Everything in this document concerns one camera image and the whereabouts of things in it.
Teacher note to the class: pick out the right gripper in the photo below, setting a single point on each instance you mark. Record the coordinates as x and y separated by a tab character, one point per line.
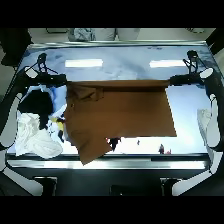
185	80

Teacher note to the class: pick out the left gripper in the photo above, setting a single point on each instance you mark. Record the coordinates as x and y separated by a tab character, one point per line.
55	80

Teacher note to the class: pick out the brown shirt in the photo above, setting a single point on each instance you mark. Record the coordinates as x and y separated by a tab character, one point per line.
126	113

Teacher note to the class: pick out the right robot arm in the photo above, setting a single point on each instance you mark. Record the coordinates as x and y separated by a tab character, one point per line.
213	125

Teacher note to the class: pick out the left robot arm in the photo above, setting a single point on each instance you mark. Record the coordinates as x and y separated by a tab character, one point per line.
9	124

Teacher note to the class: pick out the black garment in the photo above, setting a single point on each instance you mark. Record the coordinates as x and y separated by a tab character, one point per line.
36	103

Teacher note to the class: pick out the yellow garment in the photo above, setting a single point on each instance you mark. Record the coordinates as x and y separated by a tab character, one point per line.
59	124

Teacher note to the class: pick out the white garment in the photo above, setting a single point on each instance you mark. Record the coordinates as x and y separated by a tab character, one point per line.
203	120
36	141

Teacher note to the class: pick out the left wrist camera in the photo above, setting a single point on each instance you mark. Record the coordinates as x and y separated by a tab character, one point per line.
42	60

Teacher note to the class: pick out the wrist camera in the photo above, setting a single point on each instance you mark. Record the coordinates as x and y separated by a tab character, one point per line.
192	56
42	60

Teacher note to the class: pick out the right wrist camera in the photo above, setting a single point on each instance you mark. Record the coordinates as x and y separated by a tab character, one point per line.
192	56

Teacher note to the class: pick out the silver frame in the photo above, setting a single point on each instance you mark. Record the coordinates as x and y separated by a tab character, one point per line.
100	164

